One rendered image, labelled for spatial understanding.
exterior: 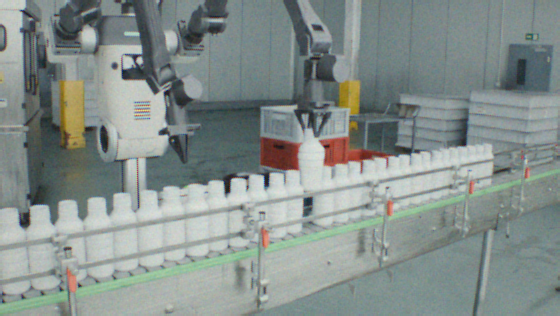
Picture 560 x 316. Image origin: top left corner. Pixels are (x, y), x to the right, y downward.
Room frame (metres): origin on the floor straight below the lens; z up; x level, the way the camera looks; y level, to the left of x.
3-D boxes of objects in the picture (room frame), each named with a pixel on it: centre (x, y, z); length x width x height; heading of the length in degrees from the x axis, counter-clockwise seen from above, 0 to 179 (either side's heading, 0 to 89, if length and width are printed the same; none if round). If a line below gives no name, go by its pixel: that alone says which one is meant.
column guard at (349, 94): (11.53, -1.35, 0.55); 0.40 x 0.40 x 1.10; 40
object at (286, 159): (3.98, -0.14, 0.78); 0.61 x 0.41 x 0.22; 136
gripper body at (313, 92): (1.38, -0.07, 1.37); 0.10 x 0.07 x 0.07; 40
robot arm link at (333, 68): (1.35, -0.09, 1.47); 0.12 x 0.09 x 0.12; 41
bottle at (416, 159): (1.68, -0.43, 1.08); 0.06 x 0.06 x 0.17
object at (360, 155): (4.50, -0.62, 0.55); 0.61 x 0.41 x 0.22; 133
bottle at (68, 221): (0.97, 0.44, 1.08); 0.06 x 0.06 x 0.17
